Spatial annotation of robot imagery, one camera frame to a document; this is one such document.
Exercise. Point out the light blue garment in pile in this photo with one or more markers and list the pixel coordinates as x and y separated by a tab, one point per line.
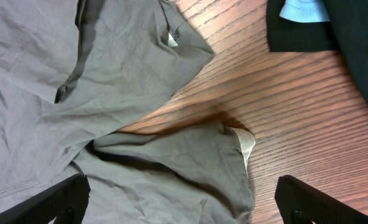
304	11

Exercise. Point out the grey shorts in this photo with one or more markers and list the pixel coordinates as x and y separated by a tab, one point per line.
73	74

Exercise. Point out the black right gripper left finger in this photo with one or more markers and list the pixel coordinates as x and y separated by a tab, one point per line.
64	203

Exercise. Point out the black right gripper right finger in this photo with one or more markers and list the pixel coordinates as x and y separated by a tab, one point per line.
300	203

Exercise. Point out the black garment in pile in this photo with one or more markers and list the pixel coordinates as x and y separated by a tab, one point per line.
347	32

